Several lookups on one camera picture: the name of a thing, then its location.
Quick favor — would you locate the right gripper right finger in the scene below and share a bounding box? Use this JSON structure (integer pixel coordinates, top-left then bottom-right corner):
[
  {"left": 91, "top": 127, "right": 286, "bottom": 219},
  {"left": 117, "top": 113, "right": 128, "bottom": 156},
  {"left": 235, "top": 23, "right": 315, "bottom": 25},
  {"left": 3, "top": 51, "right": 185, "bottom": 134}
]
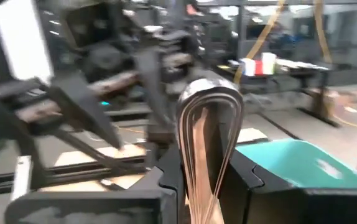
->
[{"left": 223, "top": 153, "right": 307, "bottom": 224}]

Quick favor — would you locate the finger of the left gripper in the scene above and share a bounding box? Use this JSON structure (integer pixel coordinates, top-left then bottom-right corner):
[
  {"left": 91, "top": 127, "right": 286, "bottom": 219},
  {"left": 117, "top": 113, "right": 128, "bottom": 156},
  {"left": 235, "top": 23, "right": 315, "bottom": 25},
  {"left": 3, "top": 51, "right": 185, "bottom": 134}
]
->
[
  {"left": 136, "top": 49, "right": 175, "bottom": 133},
  {"left": 48, "top": 76, "right": 124, "bottom": 151}
]

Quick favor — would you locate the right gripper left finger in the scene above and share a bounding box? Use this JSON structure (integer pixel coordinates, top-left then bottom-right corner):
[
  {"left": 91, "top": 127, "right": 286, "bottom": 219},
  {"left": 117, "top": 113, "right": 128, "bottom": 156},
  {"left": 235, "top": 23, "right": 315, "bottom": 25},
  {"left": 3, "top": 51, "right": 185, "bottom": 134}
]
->
[{"left": 127, "top": 145, "right": 185, "bottom": 224}]

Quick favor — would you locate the green plastic bin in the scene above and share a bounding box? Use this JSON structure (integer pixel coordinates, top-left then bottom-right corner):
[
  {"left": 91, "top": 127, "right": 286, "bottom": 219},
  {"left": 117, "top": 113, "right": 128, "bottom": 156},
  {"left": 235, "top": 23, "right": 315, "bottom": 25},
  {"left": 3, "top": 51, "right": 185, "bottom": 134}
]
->
[{"left": 235, "top": 138, "right": 357, "bottom": 190}]

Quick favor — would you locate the silver table knife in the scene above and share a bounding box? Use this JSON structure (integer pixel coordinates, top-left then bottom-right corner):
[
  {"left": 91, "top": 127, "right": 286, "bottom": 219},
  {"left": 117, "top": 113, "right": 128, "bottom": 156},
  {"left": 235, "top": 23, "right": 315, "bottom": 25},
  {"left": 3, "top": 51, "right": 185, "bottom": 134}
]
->
[{"left": 176, "top": 77, "right": 245, "bottom": 224}]

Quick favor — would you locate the silver aluminium bar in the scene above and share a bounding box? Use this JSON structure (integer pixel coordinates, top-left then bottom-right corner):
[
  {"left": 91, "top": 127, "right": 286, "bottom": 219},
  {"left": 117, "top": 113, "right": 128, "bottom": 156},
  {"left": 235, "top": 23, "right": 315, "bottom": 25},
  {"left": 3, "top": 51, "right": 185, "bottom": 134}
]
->
[{"left": 9, "top": 155, "right": 32, "bottom": 202}]

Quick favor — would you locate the black aluminium rig frame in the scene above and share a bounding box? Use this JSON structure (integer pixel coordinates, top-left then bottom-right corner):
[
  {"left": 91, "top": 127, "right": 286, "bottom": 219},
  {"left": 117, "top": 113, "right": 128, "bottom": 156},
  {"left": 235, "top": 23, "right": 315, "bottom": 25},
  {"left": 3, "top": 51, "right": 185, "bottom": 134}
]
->
[{"left": 0, "top": 152, "right": 154, "bottom": 190}]

